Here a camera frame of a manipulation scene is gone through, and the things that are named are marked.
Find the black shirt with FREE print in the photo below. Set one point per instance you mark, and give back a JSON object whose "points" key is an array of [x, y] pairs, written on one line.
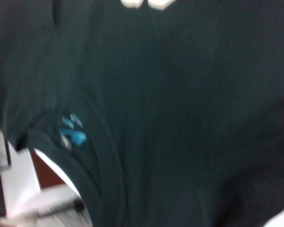
{"points": [[180, 94]]}

